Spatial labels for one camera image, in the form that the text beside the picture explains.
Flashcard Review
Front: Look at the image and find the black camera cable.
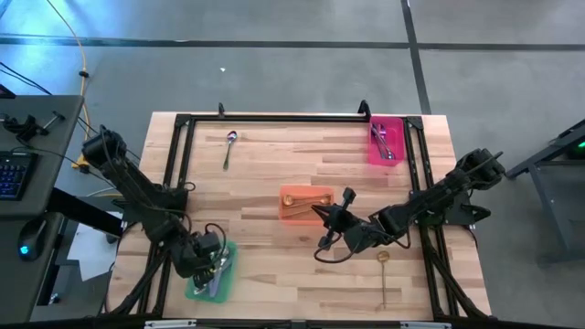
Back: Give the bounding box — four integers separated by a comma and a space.
204, 222, 229, 257
313, 230, 367, 265

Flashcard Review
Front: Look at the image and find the yellow cable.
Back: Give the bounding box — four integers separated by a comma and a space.
45, 0, 90, 170

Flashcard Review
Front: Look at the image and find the black equipment stand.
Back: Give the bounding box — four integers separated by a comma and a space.
505, 119, 585, 264

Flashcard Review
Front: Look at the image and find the white paper sheet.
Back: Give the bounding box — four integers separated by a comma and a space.
67, 212, 124, 282

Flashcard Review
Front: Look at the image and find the black desk clamp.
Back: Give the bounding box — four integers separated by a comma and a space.
2, 111, 67, 143

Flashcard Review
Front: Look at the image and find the orange plastic bin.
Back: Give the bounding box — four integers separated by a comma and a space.
278, 184, 336, 226

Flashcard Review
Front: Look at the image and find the silver metal bracket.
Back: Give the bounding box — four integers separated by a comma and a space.
400, 321, 452, 329
144, 319, 197, 329

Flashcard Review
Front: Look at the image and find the black aluminium rig frame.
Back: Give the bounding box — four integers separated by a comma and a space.
98, 111, 493, 321

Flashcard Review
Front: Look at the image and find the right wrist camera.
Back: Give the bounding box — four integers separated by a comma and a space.
340, 186, 357, 212

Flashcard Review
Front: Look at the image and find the black backlit keyboard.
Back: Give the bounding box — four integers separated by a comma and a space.
0, 151, 38, 202

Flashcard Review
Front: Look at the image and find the black computer mouse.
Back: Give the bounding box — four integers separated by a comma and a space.
16, 218, 48, 262

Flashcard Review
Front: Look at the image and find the pink plastic bin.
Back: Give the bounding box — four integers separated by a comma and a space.
367, 115, 407, 167

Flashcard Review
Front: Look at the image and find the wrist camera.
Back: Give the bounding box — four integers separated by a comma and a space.
340, 186, 357, 212
197, 230, 224, 258

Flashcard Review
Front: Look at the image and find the black left camera cable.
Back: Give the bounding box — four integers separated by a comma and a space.
204, 222, 229, 257

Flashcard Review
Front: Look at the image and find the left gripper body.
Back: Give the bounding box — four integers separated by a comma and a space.
175, 244, 216, 280

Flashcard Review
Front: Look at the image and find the teal plastic bin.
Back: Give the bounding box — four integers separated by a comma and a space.
184, 240, 239, 304

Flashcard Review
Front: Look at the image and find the iridescent spoon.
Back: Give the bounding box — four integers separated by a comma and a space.
222, 130, 239, 173
379, 125, 397, 161
370, 122, 389, 159

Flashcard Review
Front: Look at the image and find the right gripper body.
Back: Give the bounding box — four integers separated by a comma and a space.
326, 207, 367, 250

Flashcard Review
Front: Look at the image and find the gold spoon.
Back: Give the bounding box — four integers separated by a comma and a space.
376, 249, 391, 312
282, 195, 324, 207
282, 195, 332, 218

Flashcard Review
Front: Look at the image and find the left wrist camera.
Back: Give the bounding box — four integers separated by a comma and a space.
197, 230, 224, 258

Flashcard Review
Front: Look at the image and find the black right camera cable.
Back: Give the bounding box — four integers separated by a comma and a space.
313, 230, 367, 265

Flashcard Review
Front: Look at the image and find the black operator desk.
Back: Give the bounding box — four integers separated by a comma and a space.
0, 94, 86, 325

